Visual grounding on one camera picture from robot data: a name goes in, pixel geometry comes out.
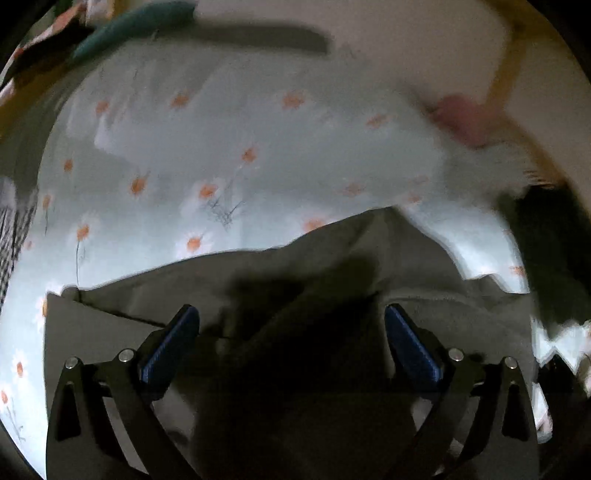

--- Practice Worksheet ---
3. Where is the checkered bed sheet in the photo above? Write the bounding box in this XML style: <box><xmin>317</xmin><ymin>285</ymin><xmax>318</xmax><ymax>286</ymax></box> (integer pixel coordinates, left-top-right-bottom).
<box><xmin>0</xmin><ymin>176</ymin><xmax>38</xmax><ymax>306</ymax></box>

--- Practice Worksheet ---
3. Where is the pink plush toy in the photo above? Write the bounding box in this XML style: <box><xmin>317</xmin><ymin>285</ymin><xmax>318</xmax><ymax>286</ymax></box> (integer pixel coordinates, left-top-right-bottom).
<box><xmin>430</xmin><ymin>94</ymin><xmax>502</xmax><ymax>148</ymax></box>

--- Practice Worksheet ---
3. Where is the wooden bunk bed frame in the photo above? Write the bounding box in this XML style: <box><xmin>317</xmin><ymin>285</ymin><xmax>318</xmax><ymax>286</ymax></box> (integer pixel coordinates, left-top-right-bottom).
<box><xmin>485</xmin><ymin>1</ymin><xmax>590</xmax><ymax>210</ymax></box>

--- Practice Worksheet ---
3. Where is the teal pillow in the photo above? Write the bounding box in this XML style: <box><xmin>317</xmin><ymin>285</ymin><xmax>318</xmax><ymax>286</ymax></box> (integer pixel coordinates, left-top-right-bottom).
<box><xmin>69</xmin><ymin>1</ymin><xmax>197</xmax><ymax>64</ymax></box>

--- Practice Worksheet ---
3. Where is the grey-green knit hoodie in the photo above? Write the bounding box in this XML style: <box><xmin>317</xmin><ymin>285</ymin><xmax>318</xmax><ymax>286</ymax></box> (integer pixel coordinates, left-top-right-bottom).
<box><xmin>45</xmin><ymin>208</ymin><xmax>535</xmax><ymax>479</ymax></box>

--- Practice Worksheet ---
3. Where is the light blue floral duvet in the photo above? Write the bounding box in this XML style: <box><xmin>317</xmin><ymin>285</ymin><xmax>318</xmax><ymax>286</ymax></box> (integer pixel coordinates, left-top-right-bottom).
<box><xmin>1</xmin><ymin>41</ymin><xmax>534</xmax><ymax>473</ymax></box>

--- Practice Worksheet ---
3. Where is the black folded garment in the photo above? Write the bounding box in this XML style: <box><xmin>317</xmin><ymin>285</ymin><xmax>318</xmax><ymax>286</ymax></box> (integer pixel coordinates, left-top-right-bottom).
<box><xmin>497</xmin><ymin>184</ymin><xmax>590</xmax><ymax>338</ymax></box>

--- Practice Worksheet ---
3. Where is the grey blanket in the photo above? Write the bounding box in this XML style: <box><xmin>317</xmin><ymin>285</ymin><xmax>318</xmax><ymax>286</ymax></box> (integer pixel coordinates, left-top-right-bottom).
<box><xmin>162</xmin><ymin>21</ymin><xmax>332</xmax><ymax>55</ymax></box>

